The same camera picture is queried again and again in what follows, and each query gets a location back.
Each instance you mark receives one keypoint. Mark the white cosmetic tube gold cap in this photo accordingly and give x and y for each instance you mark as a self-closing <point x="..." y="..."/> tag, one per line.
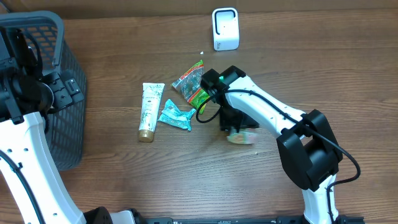
<point x="151" y="98"/>

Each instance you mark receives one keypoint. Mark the green snack bag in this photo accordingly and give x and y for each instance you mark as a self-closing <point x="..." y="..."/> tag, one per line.
<point x="188" y="85"/>

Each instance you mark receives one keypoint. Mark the white barcode scanner stand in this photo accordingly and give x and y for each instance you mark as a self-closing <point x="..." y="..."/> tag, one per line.
<point x="225" y="22"/>

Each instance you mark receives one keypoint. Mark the green cup noodles container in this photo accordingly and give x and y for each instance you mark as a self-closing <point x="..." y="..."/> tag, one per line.
<point x="243" y="137"/>

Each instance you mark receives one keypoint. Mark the grey plastic mesh basket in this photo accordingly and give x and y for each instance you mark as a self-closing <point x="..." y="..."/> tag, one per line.
<point x="66" y="127"/>

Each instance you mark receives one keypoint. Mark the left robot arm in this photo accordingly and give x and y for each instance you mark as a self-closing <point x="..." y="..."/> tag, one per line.
<point x="27" y="97"/>

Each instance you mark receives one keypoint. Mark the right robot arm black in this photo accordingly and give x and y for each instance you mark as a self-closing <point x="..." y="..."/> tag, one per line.
<point x="307" y="147"/>

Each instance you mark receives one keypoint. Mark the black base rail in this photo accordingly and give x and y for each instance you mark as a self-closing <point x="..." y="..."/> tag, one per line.
<point x="278" y="220"/>

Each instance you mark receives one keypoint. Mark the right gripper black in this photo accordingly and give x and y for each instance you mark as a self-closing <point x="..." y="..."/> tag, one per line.
<point x="226" y="122"/>

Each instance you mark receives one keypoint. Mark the teal snack packet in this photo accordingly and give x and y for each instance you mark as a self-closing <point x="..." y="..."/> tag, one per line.
<point x="173" y="116"/>

